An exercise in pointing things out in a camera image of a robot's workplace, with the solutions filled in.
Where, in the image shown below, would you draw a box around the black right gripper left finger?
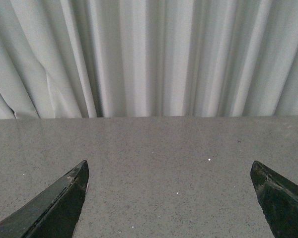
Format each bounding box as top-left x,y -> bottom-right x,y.
0,160 -> 89,238

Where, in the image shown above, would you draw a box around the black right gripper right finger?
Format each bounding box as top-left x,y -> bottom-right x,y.
250,161 -> 298,238

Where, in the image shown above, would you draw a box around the white pleated curtain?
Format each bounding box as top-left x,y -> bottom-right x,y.
0,0 -> 298,119

